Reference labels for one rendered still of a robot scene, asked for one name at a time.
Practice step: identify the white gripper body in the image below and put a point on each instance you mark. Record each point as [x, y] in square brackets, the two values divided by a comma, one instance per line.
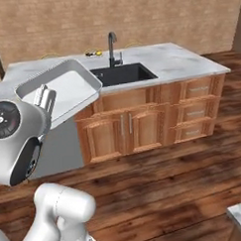
[45, 97]

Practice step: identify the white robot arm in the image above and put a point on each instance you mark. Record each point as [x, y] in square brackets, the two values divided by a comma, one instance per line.
[19, 143]

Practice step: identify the grey tupperware container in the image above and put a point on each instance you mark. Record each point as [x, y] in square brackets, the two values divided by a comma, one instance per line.
[75, 91]

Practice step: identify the grey dishwasher front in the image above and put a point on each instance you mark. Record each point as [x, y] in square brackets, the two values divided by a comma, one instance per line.
[62, 150]

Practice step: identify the yellow and black small object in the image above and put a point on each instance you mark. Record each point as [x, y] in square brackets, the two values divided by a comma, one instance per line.
[93, 53]

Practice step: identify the wooden cupboard door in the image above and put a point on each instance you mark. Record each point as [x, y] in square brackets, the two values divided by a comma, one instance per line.
[103, 138]
[146, 128]

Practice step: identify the black sink basin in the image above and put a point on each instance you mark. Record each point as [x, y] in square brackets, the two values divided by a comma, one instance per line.
[123, 74]

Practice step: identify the dark metal tap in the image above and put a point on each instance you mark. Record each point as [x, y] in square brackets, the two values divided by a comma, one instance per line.
[112, 50]

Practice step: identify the wooden panel under sink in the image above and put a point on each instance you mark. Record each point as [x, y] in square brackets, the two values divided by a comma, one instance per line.
[128, 99]

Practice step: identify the wooden drawer front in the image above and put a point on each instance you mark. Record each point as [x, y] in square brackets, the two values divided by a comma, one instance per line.
[198, 88]
[193, 132]
[195, 112]

